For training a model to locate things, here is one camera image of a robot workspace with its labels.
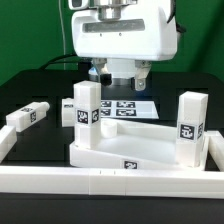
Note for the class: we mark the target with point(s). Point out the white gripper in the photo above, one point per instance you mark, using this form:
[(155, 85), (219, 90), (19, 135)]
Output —
[(141, 34)]

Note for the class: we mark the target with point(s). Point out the white desk top tray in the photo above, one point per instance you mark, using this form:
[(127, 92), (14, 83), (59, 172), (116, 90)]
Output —
[(140, 146)]

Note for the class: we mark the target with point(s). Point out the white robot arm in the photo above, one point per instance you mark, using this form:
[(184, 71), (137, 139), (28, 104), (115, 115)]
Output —
[(122, 70)]

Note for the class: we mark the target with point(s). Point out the fiducial marker sheet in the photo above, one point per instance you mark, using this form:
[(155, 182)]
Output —
[(128, 109)]

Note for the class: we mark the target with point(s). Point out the white U-shaped fence frame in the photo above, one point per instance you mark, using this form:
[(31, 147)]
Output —
[(119, 182)]

